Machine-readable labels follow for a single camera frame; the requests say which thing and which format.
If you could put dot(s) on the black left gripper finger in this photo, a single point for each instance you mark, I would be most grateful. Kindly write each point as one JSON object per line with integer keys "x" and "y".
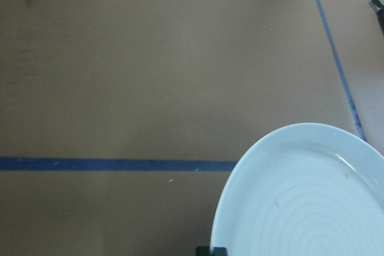
{"x": 207, "y": 251}

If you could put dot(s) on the light blue plate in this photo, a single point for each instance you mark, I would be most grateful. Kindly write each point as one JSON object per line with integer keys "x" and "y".
{"x": 304, "y": 189}

